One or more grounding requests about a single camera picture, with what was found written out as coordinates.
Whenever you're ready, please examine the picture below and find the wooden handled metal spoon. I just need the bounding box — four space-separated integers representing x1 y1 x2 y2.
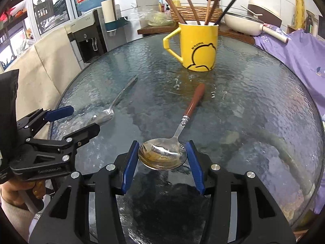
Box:
138 84 206 171

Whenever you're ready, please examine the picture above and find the yellow duck mug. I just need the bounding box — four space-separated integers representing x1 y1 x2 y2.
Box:
162 21 219 72

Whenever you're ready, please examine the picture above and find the brown wooden chopstick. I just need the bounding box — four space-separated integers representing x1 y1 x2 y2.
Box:
151 0 187 24
204 0 211 25
157 0 189 24
187 0 200 25
206 0 229 25

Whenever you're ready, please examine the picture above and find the black chopstick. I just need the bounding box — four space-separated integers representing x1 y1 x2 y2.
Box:
214 0 237 25

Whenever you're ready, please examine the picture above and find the left hand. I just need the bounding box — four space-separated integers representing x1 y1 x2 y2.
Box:
1 178 46 210

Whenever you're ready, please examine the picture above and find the all metal spoon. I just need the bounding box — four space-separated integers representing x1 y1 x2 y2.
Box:
86 75 138 126

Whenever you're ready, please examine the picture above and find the beige cloth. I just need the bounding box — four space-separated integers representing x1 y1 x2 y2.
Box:
4 26 83 141

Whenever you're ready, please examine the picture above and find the water dispenser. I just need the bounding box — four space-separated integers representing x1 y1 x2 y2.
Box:
68 7 128 63

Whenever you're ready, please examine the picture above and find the wooden sink table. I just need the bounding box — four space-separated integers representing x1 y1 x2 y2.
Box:
136 21 256 46

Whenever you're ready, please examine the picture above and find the plastic bag with vegetable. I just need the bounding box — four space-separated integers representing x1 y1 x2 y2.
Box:
128 5 174 26

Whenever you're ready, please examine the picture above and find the cream electric pan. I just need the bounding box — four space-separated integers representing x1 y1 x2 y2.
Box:
224 6 289 44

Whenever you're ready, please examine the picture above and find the woven basin sink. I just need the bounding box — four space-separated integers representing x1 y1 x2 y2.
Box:
169 4 224 23

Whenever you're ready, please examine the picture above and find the purple floral cloth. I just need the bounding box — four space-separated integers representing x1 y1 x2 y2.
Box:
255 26 324 119

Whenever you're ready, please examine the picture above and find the yellow soap dispenser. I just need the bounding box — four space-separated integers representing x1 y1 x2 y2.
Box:
172 0 181 7

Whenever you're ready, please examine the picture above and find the brown rice cooker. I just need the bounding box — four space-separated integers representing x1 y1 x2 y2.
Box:
247 0 282 28

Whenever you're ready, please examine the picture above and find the dark glass bottle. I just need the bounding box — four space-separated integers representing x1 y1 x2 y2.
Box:
304 11 313 33

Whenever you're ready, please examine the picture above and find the yellow wrap roll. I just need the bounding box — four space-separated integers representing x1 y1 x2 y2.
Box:
295 0 305 29

